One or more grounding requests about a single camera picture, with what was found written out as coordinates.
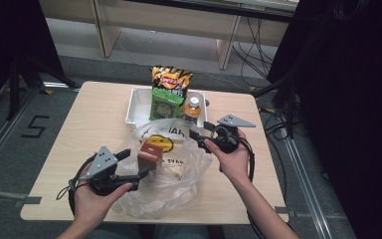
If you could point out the person's right hand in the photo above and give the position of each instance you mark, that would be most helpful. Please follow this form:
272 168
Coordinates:
235 166

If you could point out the brown drink carton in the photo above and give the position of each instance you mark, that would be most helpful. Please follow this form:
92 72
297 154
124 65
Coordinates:
149 154

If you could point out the person's legs in jeans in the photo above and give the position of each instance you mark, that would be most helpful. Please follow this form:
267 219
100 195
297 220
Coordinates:
179 232

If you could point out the white plastic bin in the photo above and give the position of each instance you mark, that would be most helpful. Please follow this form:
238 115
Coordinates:
139 106

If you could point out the black metal stand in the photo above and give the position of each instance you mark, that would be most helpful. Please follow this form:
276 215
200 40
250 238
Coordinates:
290 109

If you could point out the black curtain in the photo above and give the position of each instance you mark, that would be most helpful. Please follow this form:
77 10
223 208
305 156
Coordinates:
10 30
351 99

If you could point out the yellow black chip bag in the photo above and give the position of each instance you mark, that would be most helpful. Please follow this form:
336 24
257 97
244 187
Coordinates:
172 78

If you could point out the green snack packet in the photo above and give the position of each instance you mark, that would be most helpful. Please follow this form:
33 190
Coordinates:
164 106

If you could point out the metal floor rail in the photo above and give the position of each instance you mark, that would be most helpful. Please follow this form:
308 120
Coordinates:
0 139
306 186

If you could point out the person's left hand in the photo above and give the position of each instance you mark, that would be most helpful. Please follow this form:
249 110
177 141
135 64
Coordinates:
93 209

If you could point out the black tripod stand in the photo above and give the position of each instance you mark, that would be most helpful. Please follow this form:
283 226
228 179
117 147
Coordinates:
13 93

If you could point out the clear plastic bag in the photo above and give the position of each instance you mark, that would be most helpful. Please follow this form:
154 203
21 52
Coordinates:
169 195

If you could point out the orange juice bottle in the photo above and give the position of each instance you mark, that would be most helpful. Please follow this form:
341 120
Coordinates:
192 113

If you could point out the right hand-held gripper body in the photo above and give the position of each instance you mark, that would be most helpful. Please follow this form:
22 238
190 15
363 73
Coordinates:
229 142

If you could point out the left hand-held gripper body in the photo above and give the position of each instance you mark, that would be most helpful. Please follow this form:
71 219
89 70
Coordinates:
101 162

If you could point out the light wooden desk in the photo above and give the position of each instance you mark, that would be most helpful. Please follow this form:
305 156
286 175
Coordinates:
165 20

